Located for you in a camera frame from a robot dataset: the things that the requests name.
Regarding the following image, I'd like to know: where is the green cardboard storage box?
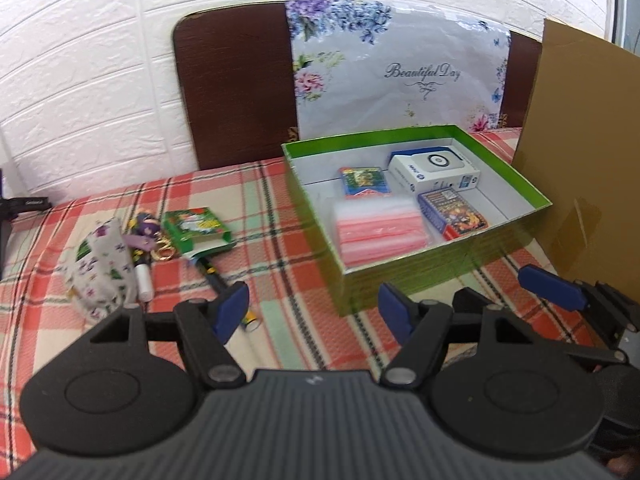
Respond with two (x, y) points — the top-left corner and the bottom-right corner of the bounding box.
(283, 126), (551, 315)

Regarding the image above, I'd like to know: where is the brown cardboard panel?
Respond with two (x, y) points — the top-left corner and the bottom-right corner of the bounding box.
(513, 21), (639, 299)

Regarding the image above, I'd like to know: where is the floral drawstring fabric pouch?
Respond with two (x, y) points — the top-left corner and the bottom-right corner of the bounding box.
(65, 218), (138, 324)

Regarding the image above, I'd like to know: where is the colourful card pack box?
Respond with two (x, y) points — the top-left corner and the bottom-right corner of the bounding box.
(416, 188), (489, 240)

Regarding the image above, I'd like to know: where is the purple doll keychain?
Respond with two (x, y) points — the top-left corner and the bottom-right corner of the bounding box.
(124, 210), (176, 261)

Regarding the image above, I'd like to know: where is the white blue device box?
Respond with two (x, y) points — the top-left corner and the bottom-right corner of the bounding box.
(387, 146), (480, 195)

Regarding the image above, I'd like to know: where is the blue red card box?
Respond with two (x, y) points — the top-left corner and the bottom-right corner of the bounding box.
(340, 167), (390, 198)

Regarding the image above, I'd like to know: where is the black camera on tripod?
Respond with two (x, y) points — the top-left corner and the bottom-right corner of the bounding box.
(1, 178), (52, 280)

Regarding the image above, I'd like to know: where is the white black marker pen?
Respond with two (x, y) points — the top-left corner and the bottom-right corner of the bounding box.
(131, 248), (154, 304)

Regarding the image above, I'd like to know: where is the black green marker pen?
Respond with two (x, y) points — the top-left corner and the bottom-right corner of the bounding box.
(196, 257), (260, 333)

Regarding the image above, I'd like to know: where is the pink zip bag pack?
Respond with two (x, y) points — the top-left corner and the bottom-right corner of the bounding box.
(332, 196), (432, 266)

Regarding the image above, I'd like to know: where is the green card game box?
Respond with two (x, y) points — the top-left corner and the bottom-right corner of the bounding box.
(162, 207), (236, 260)

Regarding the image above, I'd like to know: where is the dark brown headboard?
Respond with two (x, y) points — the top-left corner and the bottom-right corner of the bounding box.
(172, 0), (541, 169)

